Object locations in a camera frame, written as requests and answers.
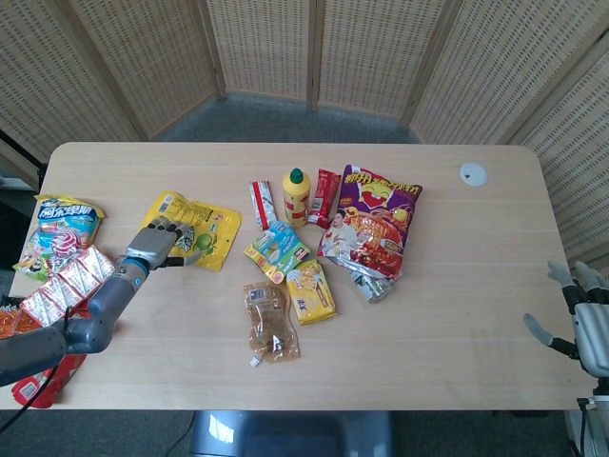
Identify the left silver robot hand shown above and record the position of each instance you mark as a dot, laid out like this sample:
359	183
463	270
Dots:
152	245

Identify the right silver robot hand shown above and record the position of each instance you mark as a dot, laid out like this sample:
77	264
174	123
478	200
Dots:
590	333

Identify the yellow lime candy pouch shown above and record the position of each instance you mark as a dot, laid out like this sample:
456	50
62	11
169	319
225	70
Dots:
209	228

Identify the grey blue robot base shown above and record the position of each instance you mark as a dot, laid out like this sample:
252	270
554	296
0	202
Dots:
285	438

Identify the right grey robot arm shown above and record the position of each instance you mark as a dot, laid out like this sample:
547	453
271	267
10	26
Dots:
595	419

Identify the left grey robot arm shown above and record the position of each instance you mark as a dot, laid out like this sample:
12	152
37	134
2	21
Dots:
104	300

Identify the white red snack stick packet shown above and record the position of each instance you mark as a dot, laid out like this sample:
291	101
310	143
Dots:
262	204

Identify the green panda snack pack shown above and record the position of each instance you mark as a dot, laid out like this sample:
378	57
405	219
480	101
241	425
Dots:
31	271

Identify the orange snack bag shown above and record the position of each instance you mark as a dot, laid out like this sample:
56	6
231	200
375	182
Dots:
14	323

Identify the red snack bag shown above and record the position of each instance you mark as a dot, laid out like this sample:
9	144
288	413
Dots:
33	390

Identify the silver foil packet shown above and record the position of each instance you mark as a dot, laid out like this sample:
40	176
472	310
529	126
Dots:
354	269

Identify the blue lollipop candy bag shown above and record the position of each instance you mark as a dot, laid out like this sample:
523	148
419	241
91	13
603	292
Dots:
66	224

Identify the red white packet strip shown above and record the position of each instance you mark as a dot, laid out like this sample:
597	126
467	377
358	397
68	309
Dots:
66	285

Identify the blue green yellow carton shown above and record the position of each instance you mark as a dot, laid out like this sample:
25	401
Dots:
276	250

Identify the clear brown spout pouch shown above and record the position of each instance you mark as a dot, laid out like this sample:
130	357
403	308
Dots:
271	323

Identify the yellow squeeze bottle green cap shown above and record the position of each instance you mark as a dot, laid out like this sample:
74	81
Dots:
300	200

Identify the black stand bar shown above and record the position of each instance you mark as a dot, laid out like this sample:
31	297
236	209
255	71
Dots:
21	151

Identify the yellow cracker pack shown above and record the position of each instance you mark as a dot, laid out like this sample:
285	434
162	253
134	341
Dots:
311	295

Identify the small red sachet packet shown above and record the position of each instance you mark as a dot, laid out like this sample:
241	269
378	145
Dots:
323	200

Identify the white round table grommet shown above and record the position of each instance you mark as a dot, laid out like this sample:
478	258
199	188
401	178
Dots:
474	174

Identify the green white cylindrical pack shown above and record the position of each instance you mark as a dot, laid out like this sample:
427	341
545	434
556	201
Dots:
376	291

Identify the purple red chips bag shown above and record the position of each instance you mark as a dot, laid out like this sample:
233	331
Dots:
376	224

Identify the woven folding screen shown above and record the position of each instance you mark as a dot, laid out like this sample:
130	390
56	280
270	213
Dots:
380	57

